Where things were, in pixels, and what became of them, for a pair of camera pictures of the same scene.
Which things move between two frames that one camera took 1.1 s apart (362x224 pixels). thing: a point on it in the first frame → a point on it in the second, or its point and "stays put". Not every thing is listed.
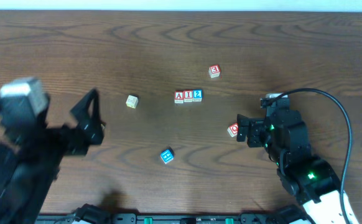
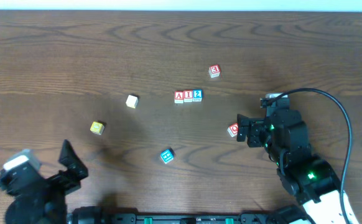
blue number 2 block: [197, 95] stays put
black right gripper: [255, 132] stays put
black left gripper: [76, 137] → [62, 180]
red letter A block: [178, 96] stays put
